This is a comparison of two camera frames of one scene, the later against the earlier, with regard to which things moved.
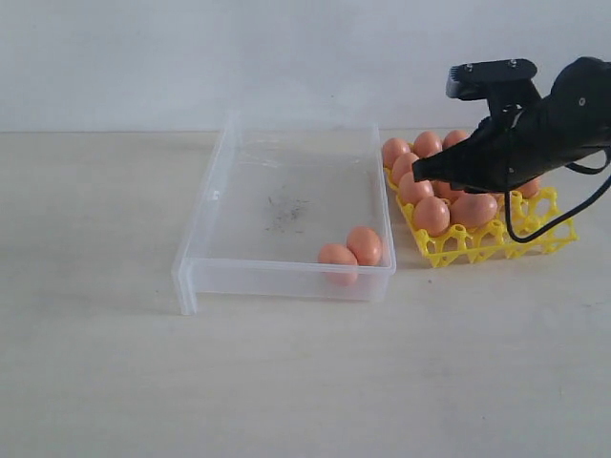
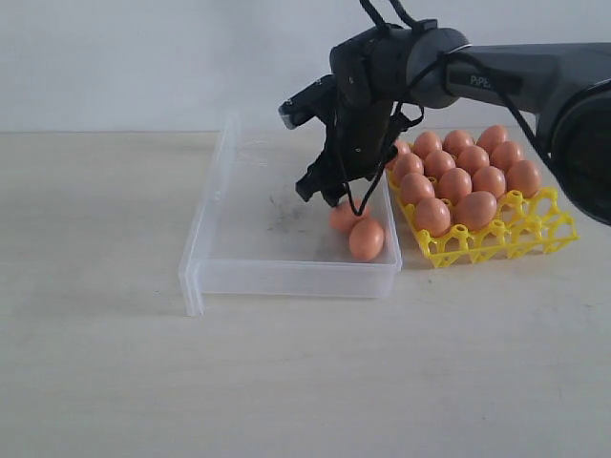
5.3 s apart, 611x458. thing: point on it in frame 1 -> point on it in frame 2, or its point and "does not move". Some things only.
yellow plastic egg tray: [531, 211] does not move
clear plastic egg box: [288, 213] does not move
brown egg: [452, 137] does not move
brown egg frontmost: [337, 254] -> [343, 216]
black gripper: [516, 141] -> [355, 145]
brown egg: [403, 165] does not move
